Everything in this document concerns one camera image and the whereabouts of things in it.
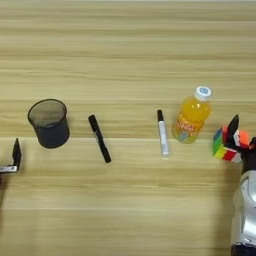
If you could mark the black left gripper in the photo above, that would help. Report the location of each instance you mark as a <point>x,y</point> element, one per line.
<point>8,168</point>

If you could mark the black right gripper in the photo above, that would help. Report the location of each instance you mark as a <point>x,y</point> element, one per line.
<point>249,160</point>

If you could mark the colourful puzzle cube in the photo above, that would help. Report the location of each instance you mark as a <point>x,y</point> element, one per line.
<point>220,145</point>

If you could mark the black mesh pen cup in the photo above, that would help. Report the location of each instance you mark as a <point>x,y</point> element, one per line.
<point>50,128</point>

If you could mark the black marker pen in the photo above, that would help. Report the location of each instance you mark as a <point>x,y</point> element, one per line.
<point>99,138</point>

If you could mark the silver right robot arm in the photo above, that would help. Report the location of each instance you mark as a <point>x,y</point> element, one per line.
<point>245,213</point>

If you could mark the orange juice bottle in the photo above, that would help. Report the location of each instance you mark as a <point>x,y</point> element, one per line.
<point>191,118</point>

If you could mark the white marker black cap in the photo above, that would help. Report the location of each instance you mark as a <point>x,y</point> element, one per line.
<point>163,136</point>

